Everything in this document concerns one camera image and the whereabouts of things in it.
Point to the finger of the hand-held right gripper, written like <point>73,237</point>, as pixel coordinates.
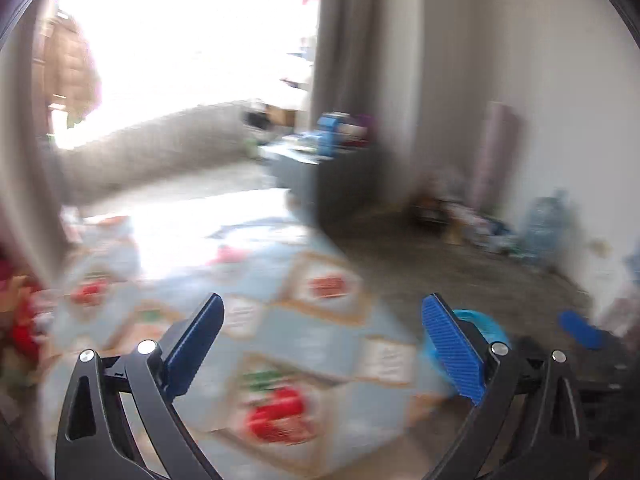
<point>582,331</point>

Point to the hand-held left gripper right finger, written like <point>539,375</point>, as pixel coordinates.
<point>452,347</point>

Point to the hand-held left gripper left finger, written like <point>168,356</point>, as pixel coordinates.
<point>197,345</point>

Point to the light blue plastic bin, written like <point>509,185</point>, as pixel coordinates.
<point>482,325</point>

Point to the fruit print tablecloth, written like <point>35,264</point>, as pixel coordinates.
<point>300,330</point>

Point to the large clear water jug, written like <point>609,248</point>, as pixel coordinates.
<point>545,232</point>

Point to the red gift bag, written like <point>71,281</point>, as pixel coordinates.
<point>22,335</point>

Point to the balcony railing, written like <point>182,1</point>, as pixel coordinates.
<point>160,155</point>

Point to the long pink box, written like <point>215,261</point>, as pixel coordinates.
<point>497,155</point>

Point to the grey cabinet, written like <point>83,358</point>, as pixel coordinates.
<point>320,185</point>

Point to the purple cup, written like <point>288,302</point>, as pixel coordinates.
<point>362,127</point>

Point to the cardboard box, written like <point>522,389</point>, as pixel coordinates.
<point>285,115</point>

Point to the blue spray bottle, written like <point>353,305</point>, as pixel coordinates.
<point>330,132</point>

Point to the grey curtain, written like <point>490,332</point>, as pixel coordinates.
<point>30,160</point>
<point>360,60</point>

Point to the beige puffer jacket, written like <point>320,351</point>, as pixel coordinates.
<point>70,70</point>

